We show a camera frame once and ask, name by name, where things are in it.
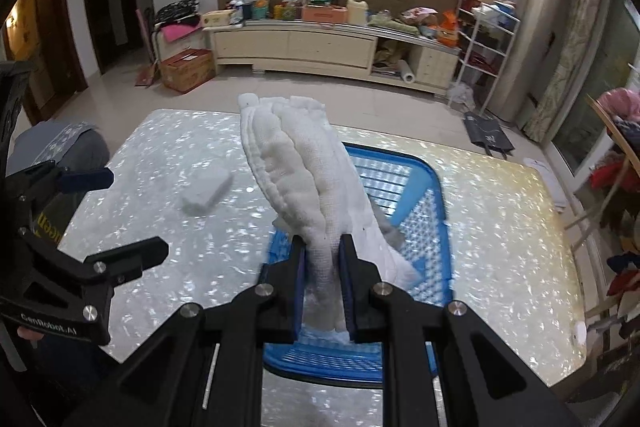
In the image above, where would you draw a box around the grey stained cloth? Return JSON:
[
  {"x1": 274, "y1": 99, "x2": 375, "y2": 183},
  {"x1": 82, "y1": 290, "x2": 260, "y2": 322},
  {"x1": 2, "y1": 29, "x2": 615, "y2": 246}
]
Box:
[{"x1": 372, "y1": 206, "x2": 407, "y2": 254}]

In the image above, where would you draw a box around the black tote bag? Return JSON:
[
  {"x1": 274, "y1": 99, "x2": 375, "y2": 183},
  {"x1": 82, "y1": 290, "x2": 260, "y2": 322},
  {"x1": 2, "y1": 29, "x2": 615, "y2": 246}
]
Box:
[{"x1": 462, "y1": 111, "x2": 516, "y2": 158}]

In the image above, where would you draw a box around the wooden side table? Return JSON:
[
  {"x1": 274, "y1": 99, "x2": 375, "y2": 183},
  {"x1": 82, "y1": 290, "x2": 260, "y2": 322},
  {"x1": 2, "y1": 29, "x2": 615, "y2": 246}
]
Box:
[{"x1": 565, "y1": 94, "x2": 640, "y2": 324}]

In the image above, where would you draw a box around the glass sliding door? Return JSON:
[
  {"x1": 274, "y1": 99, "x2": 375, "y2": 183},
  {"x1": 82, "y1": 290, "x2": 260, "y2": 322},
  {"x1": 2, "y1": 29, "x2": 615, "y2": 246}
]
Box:
[{"x1": 550, "y1": 0, "x2": 640, "y2": 188}]

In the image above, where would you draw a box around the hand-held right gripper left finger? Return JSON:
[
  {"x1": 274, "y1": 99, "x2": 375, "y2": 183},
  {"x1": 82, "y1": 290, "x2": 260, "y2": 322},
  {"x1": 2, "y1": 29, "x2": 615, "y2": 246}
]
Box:
[{"x1": 65, "y1": 234, "x2": 307, "y2": 427}]

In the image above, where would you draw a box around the white plastic jerry can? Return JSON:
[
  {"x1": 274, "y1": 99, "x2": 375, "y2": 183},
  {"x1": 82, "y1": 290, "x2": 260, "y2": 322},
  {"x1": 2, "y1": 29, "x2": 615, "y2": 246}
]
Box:
[{"x1": 346, "y1": 0, "x2": 370, "y2": 26}]

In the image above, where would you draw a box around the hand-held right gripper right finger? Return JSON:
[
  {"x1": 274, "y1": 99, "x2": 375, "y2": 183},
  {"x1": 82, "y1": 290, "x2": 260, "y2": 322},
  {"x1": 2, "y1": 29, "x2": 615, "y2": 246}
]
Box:
[{"x1": 339, "y1": 233, "x2": 583, "y2": 427}]

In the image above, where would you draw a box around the chair with grey cover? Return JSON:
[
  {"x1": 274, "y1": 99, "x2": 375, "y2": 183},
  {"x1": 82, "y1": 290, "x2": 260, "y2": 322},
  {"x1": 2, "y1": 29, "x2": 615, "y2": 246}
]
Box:
[{"x1": 10, "y1": 119, "x2": 114, "y2": 258}]

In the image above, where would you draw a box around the cream tissue box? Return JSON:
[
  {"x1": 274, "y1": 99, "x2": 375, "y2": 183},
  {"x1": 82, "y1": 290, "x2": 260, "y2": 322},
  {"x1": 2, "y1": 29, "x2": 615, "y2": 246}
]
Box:
[{"x1": 201, "y1": 10, "x2": 234, "y2": 28}]

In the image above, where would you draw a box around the brown cardboard box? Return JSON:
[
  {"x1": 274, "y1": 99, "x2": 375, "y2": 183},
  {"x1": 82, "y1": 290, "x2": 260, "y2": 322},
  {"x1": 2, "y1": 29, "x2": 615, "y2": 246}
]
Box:
[{"x1": 158, "y1": 49, "x2": 216, "y2": 94}]

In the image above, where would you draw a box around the broom with dustpan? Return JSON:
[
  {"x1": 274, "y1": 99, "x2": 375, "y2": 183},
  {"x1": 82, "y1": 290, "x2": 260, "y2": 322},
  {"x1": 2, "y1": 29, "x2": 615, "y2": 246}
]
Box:
[{"x1": 134, "y1": 7, "x2": 161, "y2": 87}]

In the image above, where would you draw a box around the blue plastic basket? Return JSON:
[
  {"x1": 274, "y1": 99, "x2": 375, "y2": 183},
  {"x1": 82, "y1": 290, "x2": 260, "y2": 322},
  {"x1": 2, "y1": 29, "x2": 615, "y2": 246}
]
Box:
[{"x1": 260, "y1": 142, "x2": 456, "y2": 391}]

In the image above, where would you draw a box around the green folded towel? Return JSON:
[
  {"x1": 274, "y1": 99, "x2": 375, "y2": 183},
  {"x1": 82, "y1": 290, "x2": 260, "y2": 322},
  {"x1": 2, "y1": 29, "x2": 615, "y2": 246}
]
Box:
[{"x1": 367, "y1": 15, "x2": 419, "y2": 36}]

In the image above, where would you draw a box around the white plastic bag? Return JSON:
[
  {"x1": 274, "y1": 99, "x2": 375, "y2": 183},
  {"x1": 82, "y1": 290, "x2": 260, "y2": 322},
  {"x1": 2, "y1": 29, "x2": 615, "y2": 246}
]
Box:
[{"x1": 446, "y1": 82, "x2": 476, "y2": 109}]

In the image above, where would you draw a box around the person's left hand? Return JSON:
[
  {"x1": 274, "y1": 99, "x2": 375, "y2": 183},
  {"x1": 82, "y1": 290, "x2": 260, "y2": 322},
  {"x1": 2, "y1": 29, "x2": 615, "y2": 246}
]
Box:
[{"x1": 15, "y1": 326, "x2": 44, "y2": 346}]

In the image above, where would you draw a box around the white square cloth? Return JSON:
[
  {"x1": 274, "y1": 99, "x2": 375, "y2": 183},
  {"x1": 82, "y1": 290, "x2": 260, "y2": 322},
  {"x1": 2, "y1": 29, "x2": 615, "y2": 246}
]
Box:
[{"x1": 181, "y1": 170, "x2": 235, "y2": 216}]

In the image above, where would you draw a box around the pink storage box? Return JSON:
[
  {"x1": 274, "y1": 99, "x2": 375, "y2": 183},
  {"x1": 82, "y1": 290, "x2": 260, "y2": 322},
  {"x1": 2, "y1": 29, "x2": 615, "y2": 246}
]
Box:
[{"x1": 300, "y1": 4, "x2": 349, "y2": 24}]

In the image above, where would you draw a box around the cream television cabinet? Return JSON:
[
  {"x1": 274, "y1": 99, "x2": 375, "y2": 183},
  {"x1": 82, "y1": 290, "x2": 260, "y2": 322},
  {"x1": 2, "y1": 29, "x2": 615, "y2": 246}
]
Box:
[{"x1": 202, "y1": 19, "x2": 462, "y2": 101}]

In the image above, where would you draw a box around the pink clothes pile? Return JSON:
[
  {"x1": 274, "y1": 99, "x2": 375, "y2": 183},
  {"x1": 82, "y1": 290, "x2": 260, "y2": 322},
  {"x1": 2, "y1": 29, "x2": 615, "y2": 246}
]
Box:
[{"x1": 597, "y1": 89, "x2": 640, "y2": 123}]

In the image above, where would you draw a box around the pink cloth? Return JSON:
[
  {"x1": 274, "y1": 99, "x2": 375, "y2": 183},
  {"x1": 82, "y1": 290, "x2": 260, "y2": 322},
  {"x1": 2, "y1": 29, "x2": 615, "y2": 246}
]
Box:
[{"x1": 160, "y1": 19, "x2": 204, "y2": 42}]

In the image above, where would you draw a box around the orange packet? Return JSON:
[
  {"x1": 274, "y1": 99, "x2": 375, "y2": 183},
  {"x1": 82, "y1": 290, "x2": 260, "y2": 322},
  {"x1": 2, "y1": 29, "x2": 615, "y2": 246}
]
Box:
[{"x1": 437, "y1": 9, "x2": 461, "y2": 46}]

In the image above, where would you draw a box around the black dotted bag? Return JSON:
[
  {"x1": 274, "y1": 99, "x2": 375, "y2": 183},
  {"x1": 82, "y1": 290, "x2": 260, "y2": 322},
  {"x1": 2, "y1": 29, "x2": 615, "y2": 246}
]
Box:
[{"x1": 153, "y1": 0, "x2": 201, "y2": 28}]

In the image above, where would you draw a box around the white metal rack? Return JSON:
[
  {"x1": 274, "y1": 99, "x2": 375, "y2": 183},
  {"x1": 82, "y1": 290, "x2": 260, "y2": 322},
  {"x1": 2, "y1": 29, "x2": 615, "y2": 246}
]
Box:
[{"x1": 452, "y1": 0, "x2": 521, "y2": 116}]

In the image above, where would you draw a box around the standing air conditioner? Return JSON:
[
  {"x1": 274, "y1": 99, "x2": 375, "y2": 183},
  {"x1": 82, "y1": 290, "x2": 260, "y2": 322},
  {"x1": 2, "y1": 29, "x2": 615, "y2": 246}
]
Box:
[{"x1": 487, "y1": 0, "x2": 574, "y2": 126}]

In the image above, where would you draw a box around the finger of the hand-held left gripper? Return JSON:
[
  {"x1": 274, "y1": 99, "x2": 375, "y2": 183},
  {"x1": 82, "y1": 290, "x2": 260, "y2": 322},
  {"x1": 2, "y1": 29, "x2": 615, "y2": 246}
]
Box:
[
  {"x1": 10, "y1": 159, "x2": 115, "y2": 208},
  {"x1": 20, "y1": 236, "x2": 170, "y2": 294}
]

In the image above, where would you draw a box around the floral printed bag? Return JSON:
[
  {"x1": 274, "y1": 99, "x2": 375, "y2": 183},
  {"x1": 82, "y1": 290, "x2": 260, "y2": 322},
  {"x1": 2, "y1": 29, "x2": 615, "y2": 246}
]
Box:
[{"x1": 402, "y1": 6, "x2": 441, "y2": 26}]

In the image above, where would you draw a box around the white quilted pad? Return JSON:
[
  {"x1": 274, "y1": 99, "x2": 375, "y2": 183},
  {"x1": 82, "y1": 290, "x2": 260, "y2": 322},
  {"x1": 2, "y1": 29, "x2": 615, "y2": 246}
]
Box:
[{"x1": 237, "y1": 92, "x2": 426, "y2": 344}]

